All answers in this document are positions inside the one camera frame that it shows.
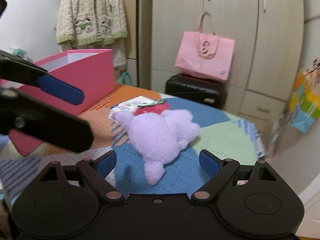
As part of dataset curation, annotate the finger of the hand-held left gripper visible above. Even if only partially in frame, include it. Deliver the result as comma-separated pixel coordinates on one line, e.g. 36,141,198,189
0,87,94,153
0,50,84,105

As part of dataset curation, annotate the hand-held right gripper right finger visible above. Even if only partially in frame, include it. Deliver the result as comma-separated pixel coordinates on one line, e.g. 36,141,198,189
191,149,283,203

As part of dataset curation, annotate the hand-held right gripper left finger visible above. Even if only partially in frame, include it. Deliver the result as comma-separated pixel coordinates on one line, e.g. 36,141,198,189
32,150,125,204

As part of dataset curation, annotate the pink cardboard box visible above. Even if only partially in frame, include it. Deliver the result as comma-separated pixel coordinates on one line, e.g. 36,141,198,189
0,49,115,115

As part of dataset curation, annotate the purple plush toy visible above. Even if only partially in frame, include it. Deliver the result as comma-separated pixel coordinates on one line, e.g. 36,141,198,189
111,109,201,186

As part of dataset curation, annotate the colourful patchwork blanket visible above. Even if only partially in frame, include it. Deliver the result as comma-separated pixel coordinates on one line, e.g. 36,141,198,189
0,84,266,200

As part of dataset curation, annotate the white printed packet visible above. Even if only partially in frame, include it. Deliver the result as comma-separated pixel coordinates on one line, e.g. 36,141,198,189
110,95,152,113

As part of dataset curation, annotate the red strawberry plush toy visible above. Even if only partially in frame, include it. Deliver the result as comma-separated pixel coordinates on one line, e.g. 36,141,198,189
135,100,170,117

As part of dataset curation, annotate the black case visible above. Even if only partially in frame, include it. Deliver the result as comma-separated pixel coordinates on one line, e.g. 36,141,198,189
165,73,227,110

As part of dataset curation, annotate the cream knitted cardigan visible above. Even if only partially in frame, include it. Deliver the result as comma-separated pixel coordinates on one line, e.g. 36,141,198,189
54,0,128,68

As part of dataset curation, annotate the pink paper bag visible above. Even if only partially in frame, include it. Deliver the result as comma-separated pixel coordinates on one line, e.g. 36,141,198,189
175,11,235,81

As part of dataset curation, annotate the colourful gift bag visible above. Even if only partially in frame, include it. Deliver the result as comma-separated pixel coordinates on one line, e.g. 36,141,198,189
285,59,320,133

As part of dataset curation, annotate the beige wardrobe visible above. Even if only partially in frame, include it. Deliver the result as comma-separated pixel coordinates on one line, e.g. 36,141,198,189
137,0,304,130

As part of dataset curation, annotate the teal bag handle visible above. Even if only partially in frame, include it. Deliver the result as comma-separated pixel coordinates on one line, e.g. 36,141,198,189
120,72,133,85

